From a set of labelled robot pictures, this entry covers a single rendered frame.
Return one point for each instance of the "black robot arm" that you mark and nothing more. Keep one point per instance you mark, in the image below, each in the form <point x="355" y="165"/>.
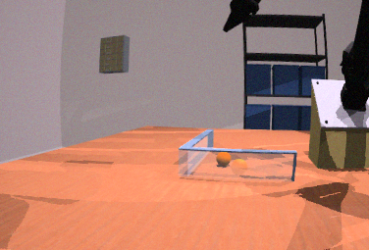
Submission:
<point x="355" y="92"/>

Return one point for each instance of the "clear glass corner walls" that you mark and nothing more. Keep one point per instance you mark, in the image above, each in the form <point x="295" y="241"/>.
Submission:
<point x="237" y="166"/>

